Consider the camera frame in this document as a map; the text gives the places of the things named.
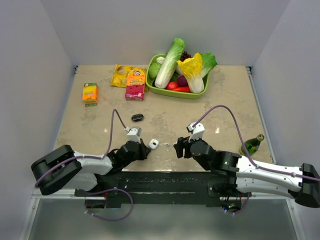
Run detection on white earbud charging case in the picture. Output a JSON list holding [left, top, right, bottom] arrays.
[[148, 139, 159, 150]]

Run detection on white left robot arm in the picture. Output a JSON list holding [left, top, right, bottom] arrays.
[[30, 139, 151, 196]]

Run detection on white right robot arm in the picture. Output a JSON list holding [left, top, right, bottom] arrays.
[[173, 137, 320, 208]]

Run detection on orange toy carrot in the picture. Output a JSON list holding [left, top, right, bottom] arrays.
[[172, 86, 191, 93]]

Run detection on green plastic tray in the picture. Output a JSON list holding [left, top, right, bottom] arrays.
[[145, 54, 209, 100]]

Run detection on red toy tomato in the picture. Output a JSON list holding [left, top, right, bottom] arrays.
[[165, 81, 179, 91]]

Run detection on purple toy onion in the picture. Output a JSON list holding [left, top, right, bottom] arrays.
[[176, 75, 189, 87]]

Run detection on red snack box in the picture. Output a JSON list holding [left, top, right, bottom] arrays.
[[124, 75, 146, 101]]

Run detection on green glass bottle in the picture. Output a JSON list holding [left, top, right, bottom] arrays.
[[239, 134, 265, 156]]

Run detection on orange sponge pack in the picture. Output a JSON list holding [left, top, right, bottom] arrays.
[[82, 83, 99, 107]]

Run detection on yellow napa cabbage toy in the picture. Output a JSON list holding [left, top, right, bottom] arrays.
[[176, 52, 204, 94]]

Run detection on green round toy vegetable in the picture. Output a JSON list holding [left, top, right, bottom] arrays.
[[148, 62, 162, 79]]

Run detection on green napa cabbage toy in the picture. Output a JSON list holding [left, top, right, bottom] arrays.
[[154, 38, 186, 89]]

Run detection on yellow chips bag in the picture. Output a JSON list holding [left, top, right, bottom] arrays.
[[110, 64, 149, 91]]

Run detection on green lettuce leaf toy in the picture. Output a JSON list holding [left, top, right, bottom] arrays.
[[200, 52, 218, 78]]

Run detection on white toy garlic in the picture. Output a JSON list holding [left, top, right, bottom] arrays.
[[156, 56, 165, 65]]

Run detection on dark toy grapes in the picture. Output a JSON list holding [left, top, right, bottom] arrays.
[[180, 51, 192, 62]]

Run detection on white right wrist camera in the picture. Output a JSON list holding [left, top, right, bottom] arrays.
[[186, 122, 205, 142]]

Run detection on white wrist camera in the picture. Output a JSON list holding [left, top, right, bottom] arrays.
[[124, 126, 142, 144], [186, 122, 205, 142]]

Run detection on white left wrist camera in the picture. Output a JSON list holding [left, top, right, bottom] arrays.
[[124, 126, 142, 144]]

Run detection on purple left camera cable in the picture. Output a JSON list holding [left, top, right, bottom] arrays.
[[34, 108, 128, 188]]

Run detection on purple camera cable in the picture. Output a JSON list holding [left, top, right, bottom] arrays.
[[34, 108, 128, 188], [191, 104, 320, 182]]

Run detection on black base frame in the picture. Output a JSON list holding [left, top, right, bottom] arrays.
[[75, 171, 248, 212]]

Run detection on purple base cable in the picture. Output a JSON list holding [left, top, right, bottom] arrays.
[[84, 188, 135, 223]]

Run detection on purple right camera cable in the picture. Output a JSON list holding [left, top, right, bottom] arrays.
[[191, 104, 320, 182]]

